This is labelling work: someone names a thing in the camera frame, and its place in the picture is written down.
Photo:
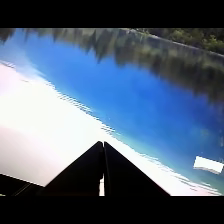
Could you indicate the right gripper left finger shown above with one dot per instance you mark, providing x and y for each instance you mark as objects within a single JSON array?
[{"x": 83, "y": 176}]

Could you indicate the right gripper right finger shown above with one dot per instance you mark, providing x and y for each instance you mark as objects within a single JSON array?
[{"x": 130, "y": 180}]

